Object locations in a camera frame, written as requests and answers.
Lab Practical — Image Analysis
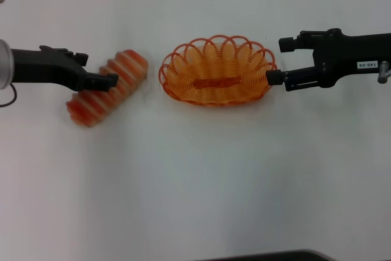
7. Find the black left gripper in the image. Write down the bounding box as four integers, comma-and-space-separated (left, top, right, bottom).
10, 45, 120, 92

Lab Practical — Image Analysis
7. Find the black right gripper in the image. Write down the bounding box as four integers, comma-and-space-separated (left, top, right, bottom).
266, 28, 391, 92

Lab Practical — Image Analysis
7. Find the orange ridged bread loaf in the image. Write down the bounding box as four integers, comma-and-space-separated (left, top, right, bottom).
65, 48, 150, 128

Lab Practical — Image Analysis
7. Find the orange plastic woven basket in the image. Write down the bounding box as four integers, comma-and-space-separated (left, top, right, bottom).
158, 34, 279, 108

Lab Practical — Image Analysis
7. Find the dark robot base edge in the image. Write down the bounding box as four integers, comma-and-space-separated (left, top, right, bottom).
210, 249, 336, 261

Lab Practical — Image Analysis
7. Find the silver knob on right gripper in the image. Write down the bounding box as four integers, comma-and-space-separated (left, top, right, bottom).
377, 61, 391, 84

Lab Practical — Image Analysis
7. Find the white number label sticker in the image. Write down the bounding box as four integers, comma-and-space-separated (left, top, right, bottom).
356, 61, 379, 70

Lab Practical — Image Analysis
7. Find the thin black cable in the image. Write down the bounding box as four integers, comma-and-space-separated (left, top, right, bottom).
0, 83, 17, 109

